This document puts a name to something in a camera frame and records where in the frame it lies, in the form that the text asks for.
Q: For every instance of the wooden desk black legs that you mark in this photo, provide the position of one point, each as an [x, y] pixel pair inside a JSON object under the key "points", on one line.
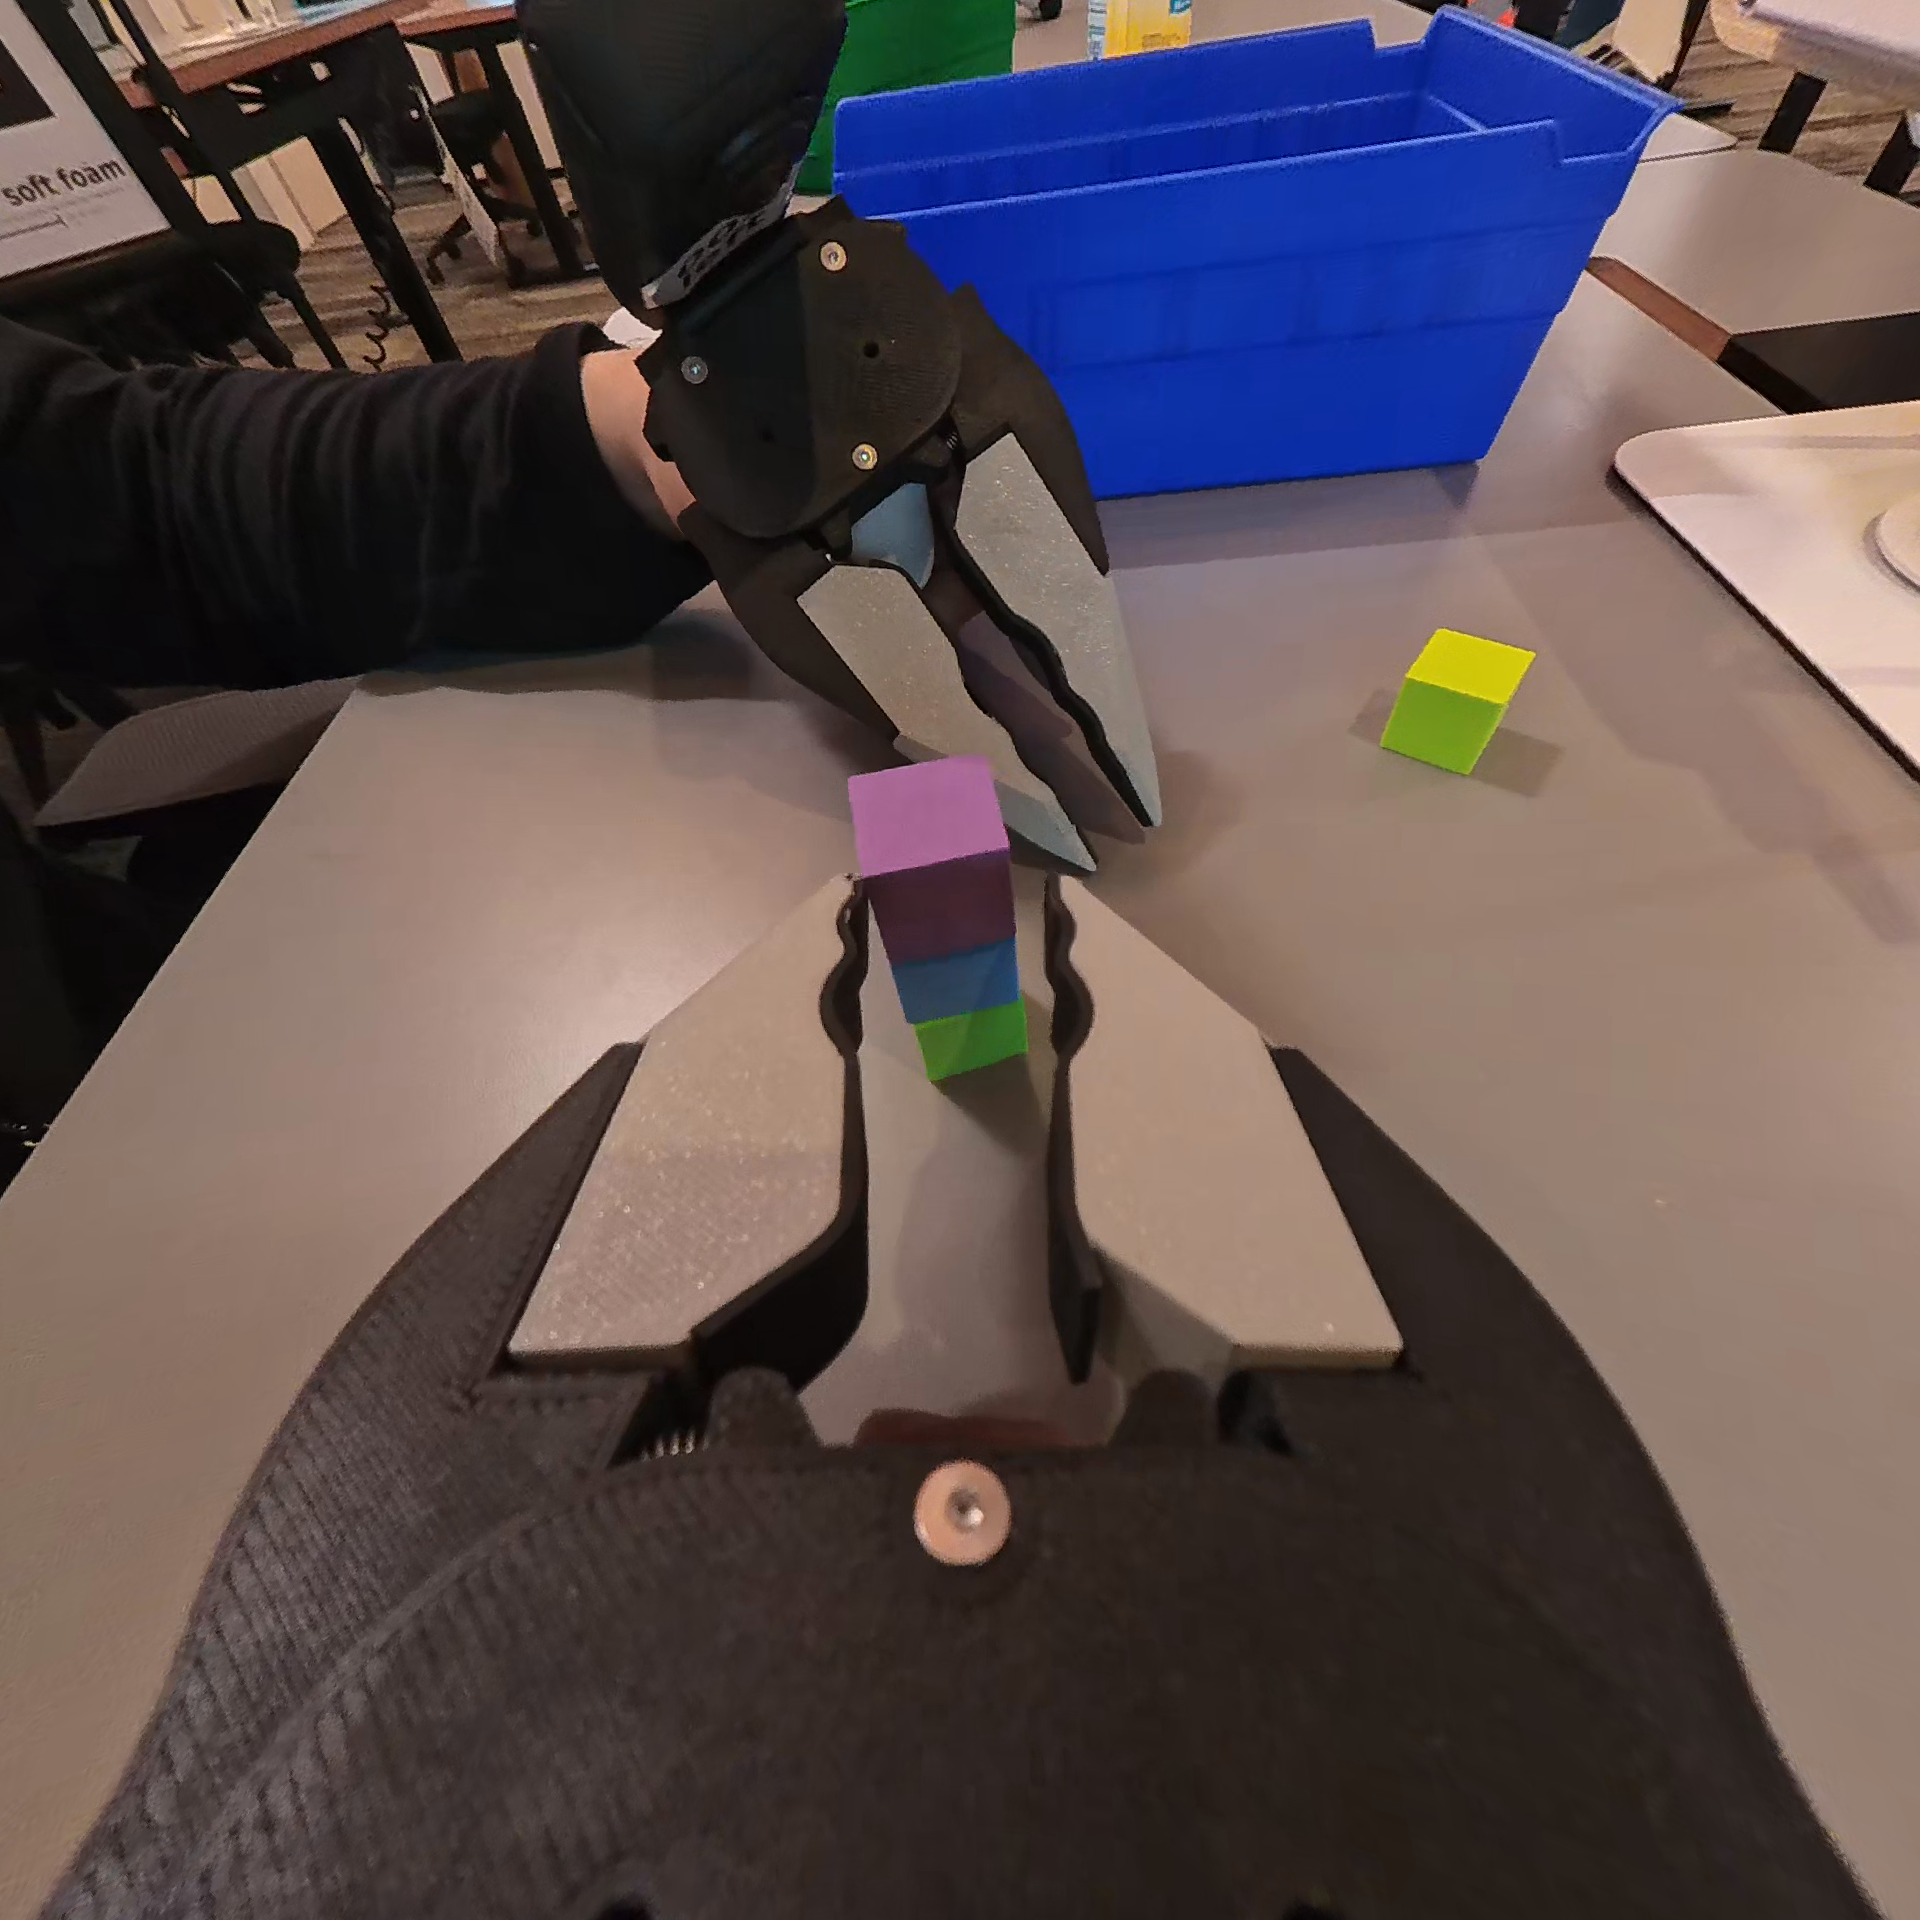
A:
{"points": [[495, 23], [300, 38]]}

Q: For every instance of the green plastic bin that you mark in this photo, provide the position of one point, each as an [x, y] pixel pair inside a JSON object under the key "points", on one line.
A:
{"points": [[915, 60]]}

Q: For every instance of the purple foam cube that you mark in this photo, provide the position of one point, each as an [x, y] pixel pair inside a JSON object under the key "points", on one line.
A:
{"points": [[930, 841]]}

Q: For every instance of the blue plastic bin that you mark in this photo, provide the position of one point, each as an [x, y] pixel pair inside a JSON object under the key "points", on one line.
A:
{"points": [[1274, 301]]}

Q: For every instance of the person's left forearm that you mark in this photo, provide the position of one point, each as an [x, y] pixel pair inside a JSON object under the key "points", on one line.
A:
{"points": [[300, 496]]}

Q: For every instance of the blue foam cube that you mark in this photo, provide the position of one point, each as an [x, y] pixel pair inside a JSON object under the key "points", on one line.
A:
{"points": [[959, 984]]}

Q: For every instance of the person's black clothing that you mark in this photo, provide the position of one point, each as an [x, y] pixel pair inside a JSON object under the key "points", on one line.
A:
{"points": [[149, 901]]}

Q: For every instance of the black office chair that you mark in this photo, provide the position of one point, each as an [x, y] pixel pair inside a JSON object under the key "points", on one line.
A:
{"points": [[149, 286]]}

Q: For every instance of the yellow foam cube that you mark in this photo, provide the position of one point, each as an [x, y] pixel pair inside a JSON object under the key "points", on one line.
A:
{"points": [[1455, 706]]}

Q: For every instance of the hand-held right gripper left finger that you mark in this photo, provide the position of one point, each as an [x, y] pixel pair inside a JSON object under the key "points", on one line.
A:
{"points": [[705, 1201]]}

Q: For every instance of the person's left hand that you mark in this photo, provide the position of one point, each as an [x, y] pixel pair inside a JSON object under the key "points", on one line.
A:
{"points": [[630, 421]]}

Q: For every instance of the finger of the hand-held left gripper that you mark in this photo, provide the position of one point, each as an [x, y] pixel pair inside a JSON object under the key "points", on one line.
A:
{"points": [[900, 660], [1050, 572]]}

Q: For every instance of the disinfectant wipes canister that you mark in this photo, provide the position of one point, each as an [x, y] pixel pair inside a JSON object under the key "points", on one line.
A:
{"points": [[1140, 23]]}

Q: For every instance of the white document stand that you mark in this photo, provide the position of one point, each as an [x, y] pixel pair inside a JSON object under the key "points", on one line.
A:
{"points": [[1769, 526]]}

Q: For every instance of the green foam cube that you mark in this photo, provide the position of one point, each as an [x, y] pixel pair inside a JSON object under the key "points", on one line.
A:
{"points": [[972, 1043]]}

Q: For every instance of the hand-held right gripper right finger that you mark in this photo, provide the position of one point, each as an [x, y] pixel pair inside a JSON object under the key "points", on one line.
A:
{"points": [[1215, 1201]]}

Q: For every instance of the white sign board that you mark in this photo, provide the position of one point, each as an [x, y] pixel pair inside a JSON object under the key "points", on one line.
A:
{"points": [[59, 150]]}

